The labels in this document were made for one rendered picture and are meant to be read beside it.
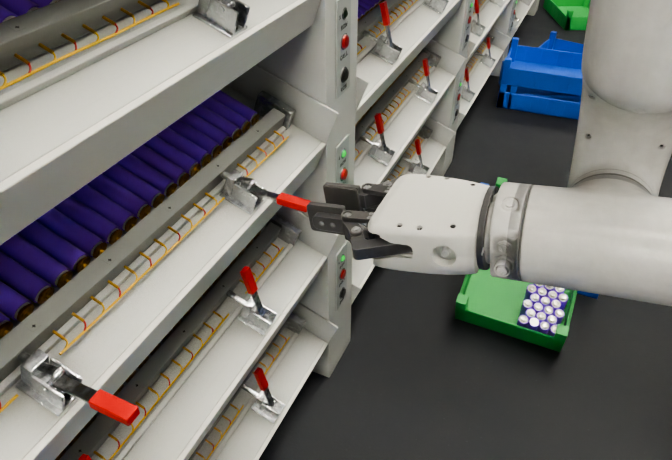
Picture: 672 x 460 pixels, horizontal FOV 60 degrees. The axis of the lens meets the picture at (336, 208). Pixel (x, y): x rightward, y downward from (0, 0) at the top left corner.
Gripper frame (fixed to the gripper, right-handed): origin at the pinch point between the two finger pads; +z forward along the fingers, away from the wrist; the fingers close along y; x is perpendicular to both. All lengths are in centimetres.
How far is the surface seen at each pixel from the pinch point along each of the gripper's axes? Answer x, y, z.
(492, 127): -50, 118, 11
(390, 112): -17, 56, 17
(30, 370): 2.6, -27.5, 11.1
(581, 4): -51, 247, 0
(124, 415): 0.3, -27.1, 3.4
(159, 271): 0.0, -13.3, 12.0
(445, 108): -29, 86, 15
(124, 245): 3.7, -14.5, 13.5
